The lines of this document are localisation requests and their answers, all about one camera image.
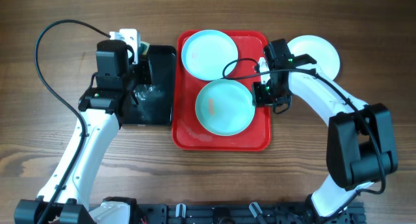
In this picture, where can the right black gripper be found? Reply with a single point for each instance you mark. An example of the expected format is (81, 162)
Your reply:
(259, 100)

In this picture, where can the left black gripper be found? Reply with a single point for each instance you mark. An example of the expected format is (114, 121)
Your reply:
(143, 66)

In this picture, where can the light blue plate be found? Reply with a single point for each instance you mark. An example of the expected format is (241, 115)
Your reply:
(224, 107)
(206, 53)

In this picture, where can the white plate with stain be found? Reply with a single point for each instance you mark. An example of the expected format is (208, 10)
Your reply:
(321, 50)

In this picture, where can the light blue plate top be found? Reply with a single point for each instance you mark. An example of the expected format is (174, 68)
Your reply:
(206, 53)

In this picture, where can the green yellow sponge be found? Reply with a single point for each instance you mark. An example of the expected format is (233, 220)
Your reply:
(144, 47)

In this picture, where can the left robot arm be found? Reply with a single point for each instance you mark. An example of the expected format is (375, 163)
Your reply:
(66, 196)

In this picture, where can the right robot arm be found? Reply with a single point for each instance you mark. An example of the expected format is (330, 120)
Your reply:
(361, 150)

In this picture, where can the black rectangular water tray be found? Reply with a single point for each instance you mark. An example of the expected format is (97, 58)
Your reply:
(153, 104)

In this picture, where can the red plastic tray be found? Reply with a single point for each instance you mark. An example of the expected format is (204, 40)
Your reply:
(188, 133)

